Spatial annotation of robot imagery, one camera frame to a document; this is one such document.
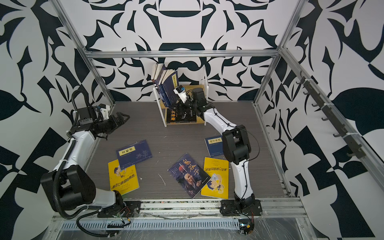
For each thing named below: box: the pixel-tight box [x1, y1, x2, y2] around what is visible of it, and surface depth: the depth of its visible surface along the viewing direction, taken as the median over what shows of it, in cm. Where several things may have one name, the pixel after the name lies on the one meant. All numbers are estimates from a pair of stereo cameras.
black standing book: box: [152, 63, 160, 91], surface depth 77 cm
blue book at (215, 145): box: [204, 135, 224, 158], surface depth 99 cm
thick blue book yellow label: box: [160, 69, 179, 107], surface depth 83 cm
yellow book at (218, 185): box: [201, 157, 229, 200], surface depth 84 cm
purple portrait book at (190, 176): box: [167, 153, 211, 199], surface depth 85 cm
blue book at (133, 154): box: [116, 139, 153, 170], surface depth 93 cm
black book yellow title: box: [166, 108, 197, 124], surface depth 107 cm
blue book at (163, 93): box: [158, 70, 172, 108], surface depth 82 cm
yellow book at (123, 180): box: [108, 159, 140, 196], surface depth 85 cm
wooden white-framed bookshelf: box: [153, 65, 208, 128], surface depth 82 cm
